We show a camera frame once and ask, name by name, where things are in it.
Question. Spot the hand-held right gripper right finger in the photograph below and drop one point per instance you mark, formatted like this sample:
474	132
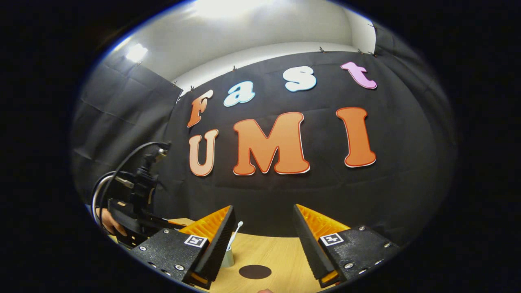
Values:
309	240

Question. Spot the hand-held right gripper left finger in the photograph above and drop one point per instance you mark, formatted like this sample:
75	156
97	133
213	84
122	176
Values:
222	240

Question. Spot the white toothbrush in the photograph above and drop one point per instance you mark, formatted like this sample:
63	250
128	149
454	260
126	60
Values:
235	234

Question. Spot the light blue cup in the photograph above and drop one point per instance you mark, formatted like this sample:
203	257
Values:
228	258

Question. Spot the dark round coaster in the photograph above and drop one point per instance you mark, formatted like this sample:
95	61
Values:
255	272

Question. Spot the wooden desktop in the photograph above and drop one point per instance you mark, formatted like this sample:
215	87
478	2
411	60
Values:
281	252

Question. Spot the ceiling light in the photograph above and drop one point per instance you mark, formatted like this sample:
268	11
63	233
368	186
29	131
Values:
136	52

